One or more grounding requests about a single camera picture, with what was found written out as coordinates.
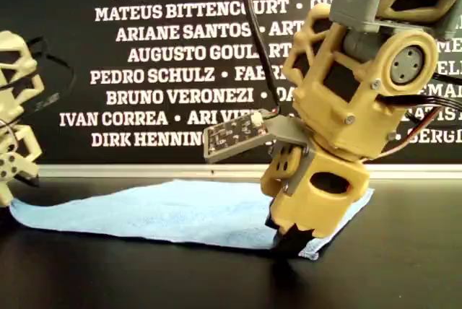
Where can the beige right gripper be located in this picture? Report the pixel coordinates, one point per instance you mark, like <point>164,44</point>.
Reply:
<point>361,186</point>

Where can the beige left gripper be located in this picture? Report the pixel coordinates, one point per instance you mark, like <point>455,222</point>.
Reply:
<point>18,143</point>

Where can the light blue microfibre cloth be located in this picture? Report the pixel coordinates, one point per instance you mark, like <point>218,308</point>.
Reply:
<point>180,211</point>

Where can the beige right robot arm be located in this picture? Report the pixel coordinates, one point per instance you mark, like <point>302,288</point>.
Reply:
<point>397,45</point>

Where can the beige left robot arm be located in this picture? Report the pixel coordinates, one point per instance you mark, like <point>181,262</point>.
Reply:
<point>18,43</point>

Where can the black banner white names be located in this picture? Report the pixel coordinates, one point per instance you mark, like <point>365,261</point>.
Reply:
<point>72,34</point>

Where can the gray right camera bracket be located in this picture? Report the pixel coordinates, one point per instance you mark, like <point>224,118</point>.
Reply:
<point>288,132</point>

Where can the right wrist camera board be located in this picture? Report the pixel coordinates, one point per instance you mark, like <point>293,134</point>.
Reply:
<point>238,139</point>

